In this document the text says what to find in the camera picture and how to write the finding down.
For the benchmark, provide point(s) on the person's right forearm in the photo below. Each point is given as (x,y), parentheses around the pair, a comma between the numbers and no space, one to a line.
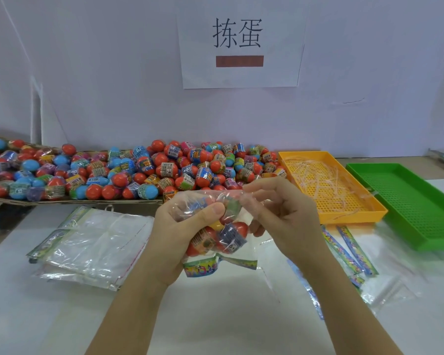
(351,314)

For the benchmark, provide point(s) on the person's left thumb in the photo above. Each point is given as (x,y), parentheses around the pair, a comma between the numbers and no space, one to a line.
(207,213)

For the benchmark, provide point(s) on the brown cardboard tray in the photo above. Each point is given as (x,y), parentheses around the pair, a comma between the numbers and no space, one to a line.
(70,201)

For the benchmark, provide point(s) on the white paper sign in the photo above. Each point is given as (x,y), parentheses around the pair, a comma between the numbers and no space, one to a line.
(240,73)

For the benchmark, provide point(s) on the clear bag with toy eggs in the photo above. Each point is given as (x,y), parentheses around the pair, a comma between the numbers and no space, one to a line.
(229,232)

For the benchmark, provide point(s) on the yellow toy egg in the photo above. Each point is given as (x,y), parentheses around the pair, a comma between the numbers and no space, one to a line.
(216,225)

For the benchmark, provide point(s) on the person's left forearm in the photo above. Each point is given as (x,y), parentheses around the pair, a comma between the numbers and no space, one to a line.
(129,321)

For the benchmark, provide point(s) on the clear bag with colourful header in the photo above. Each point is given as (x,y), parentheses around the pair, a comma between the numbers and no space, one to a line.
(340,249)
(357,249)

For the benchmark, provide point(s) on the green plastic tray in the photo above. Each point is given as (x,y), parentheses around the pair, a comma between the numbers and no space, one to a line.
(410,203)

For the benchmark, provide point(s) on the orange egg with striped label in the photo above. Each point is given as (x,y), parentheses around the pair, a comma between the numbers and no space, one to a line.
(202,241)

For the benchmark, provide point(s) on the pile of colourful toy eggs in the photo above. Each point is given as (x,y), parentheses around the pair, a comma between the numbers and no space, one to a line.
(140,170)

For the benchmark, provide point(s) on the orange egg with blue label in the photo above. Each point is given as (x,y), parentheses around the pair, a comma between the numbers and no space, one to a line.
(234,234)

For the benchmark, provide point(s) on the clear bag with blue edge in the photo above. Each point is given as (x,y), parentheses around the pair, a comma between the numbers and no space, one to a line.
(305,280)

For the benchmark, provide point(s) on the pile of clear plastic strips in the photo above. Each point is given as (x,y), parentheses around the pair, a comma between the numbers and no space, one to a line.
(323,177)

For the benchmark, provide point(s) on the person's right thumb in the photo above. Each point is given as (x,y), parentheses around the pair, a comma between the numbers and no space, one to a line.
(257,229)

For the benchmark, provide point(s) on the person's right hand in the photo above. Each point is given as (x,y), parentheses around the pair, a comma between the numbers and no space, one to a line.
(292,221)

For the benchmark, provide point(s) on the orange plastic tray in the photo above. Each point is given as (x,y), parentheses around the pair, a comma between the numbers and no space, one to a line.
(359,212)

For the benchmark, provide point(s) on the stack of clear plastic bags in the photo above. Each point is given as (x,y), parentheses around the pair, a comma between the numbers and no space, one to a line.
(96,243)

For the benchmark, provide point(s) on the person's left hand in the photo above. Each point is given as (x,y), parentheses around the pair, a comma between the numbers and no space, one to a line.
(166,243)

